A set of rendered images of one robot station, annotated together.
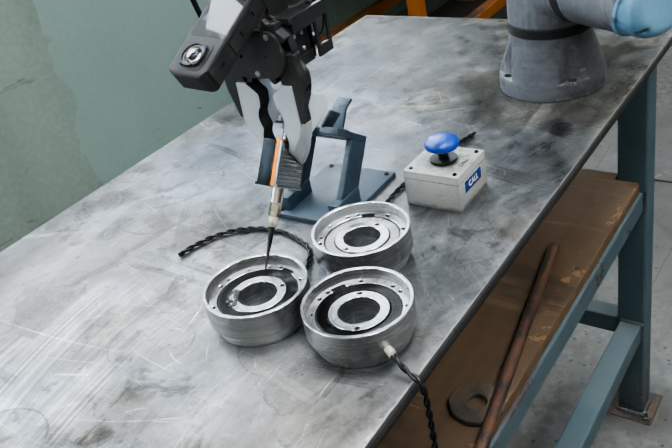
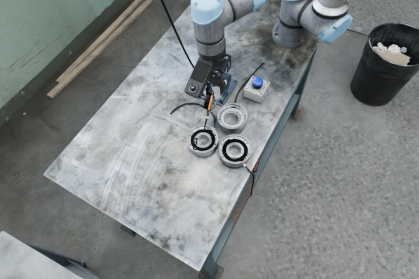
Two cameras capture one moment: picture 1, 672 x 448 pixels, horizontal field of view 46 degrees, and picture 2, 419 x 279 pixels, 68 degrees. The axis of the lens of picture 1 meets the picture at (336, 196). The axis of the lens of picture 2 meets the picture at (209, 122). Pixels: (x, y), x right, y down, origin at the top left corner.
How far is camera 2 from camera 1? 0.48 m
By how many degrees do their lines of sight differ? 29
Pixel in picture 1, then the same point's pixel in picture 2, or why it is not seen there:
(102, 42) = not seen: outside the picture
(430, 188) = (252, 95)
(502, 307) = not seen: hidden behind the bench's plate
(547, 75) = (290, 40)
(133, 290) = (158, 127)
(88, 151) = not seen: outside the picture
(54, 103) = not seen: outside the picture
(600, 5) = (315, 32)
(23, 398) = (135, 170)
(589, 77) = (304, 40)
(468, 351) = not seen: hidden behind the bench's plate
